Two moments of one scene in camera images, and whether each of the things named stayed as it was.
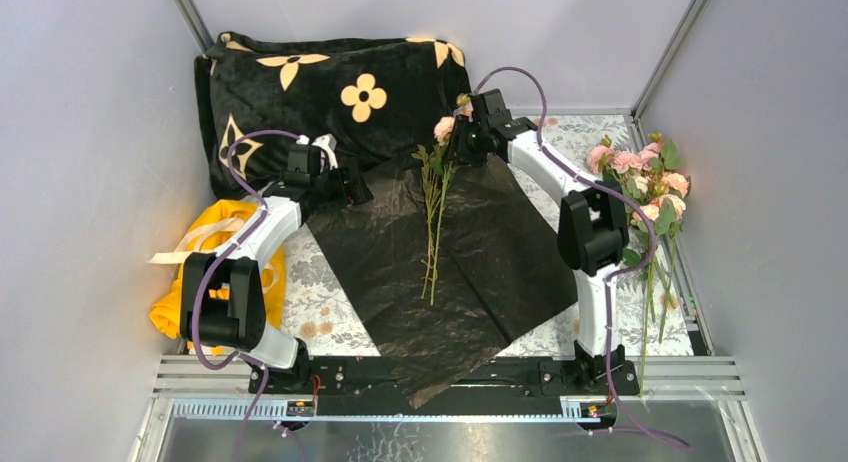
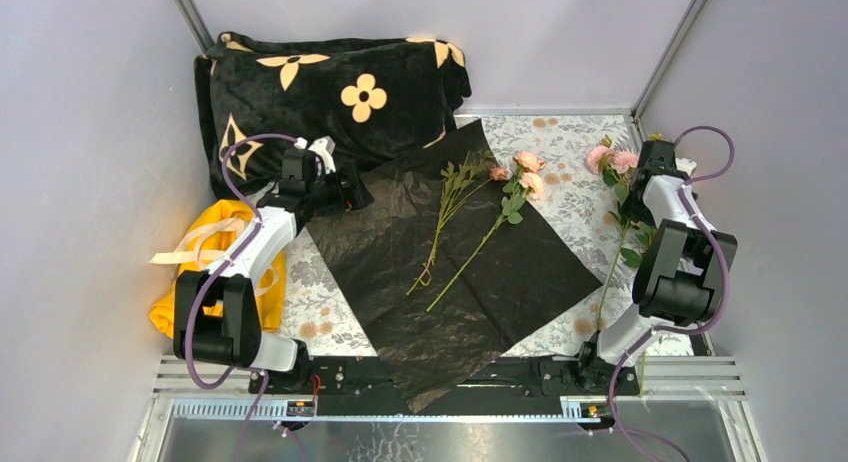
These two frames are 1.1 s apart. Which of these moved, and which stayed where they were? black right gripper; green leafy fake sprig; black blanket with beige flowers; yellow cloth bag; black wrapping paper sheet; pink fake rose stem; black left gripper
Moved: pink fake rose stem; green leafy fake sprig; black right gripper
Stayed: black left gripper; black blanket with beige flowers; yellow cloth bag; black wrapping paper sheet
